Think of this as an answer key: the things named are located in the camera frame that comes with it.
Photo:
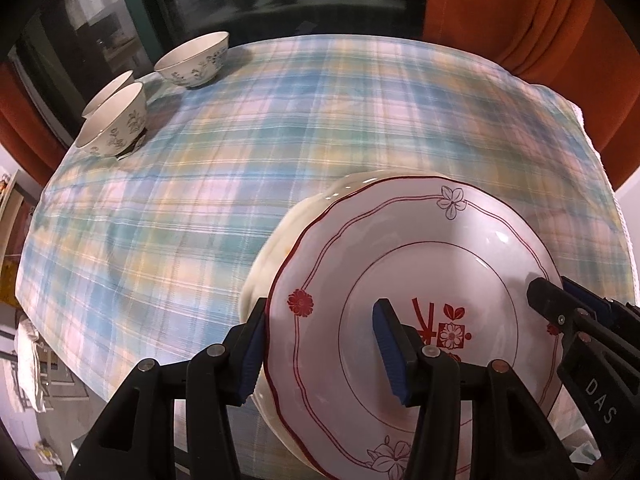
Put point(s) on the large pierced cream floral plate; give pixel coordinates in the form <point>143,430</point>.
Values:
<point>255,285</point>

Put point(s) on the white floral bowl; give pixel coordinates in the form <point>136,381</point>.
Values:
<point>192,65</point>
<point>115,125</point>
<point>107,92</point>

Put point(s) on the plaid tablecloth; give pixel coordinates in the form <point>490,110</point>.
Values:
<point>200,210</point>

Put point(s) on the white crumpled cloth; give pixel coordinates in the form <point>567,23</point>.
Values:
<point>30,365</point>

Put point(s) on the wide orange curtain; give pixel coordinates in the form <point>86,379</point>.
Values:
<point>525,20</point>

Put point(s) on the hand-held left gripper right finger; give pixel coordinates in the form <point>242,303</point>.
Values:
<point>387,355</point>

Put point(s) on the cream shelf unit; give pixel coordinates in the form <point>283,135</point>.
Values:
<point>10,210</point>

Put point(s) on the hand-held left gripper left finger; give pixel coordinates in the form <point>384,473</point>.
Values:
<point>252,360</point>

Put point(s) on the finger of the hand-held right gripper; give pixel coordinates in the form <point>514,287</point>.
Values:
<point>625,317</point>
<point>550,300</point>

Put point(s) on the scalloped cream floral plate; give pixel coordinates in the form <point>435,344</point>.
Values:
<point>287,245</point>

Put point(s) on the narrow orange curtain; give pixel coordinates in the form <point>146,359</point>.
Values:
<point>20,120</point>

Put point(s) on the white plate with red pattern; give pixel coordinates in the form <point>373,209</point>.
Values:
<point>400,260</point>

